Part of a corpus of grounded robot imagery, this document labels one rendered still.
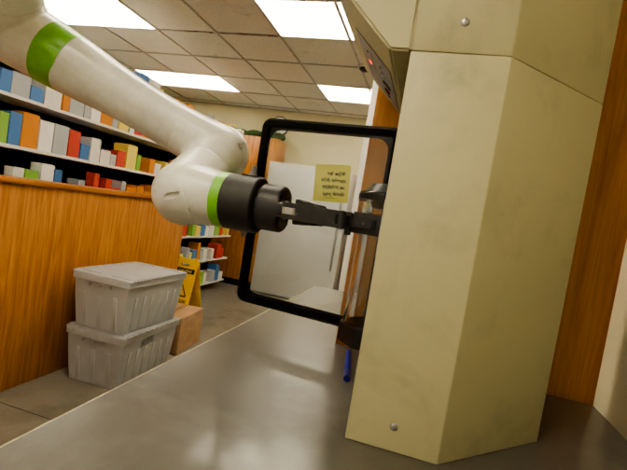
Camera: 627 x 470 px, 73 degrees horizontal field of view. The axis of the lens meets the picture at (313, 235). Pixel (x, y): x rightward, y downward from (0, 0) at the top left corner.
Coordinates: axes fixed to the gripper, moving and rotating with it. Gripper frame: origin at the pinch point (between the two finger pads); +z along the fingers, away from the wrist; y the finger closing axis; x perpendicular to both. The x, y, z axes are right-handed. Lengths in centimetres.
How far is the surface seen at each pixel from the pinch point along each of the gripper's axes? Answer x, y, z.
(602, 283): 3.7, 23.5, 37.8
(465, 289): 5.4, -13.6, 11.0
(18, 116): -29, 142, -246
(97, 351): 100, 140, -164
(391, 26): -23.5, -13.6, -2.4
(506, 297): 6.0, -8.7, 16.3
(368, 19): -24.4, -13.3, -5.4
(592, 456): 26.1, 0.6, 32.4
